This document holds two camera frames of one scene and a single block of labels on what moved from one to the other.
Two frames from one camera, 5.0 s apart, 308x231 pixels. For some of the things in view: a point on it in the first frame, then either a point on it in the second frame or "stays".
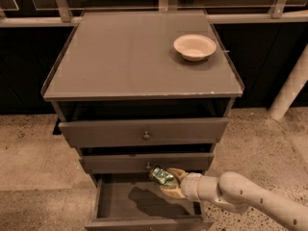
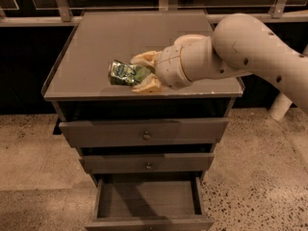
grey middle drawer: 143,163 stays
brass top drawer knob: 146,136 stays
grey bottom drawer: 134,202 stays
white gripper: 190,186 → 168,66
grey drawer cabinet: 135,89 stays
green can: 161,176 → 124,74
